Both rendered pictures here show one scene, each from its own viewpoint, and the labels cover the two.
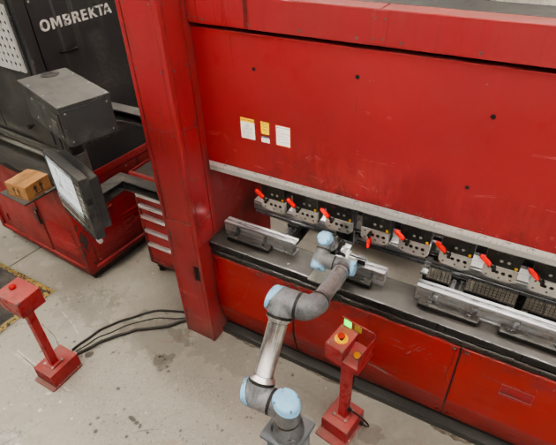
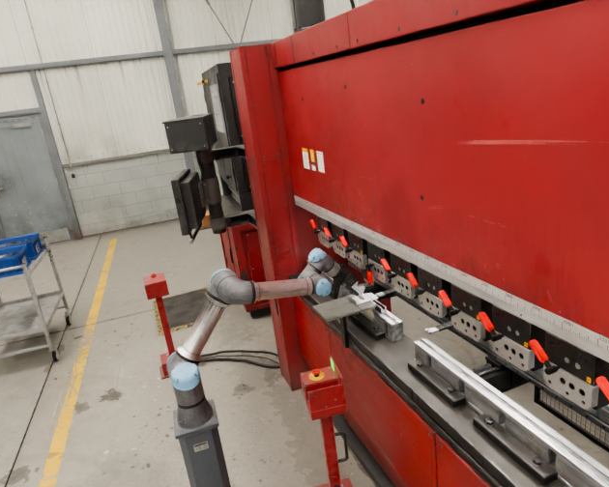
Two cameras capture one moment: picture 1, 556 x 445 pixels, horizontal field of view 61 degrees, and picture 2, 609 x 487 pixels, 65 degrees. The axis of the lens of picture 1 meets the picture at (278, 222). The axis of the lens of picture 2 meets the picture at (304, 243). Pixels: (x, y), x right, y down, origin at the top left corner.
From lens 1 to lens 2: 1.69 m
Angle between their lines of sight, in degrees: 40
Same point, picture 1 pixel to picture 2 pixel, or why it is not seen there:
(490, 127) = (422, 115)
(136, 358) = (227, 379)
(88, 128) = (184, 141)
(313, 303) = (233, 284)
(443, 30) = (375, 15)
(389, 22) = (349, 23)
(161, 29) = (243, 70)
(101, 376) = not seen: hidden behind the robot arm
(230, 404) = (258, 444)
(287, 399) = (185, 371)
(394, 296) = (394, 353)
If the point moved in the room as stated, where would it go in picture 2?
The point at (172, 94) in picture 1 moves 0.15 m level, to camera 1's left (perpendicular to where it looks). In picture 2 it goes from (251, 125) to (234, 126)
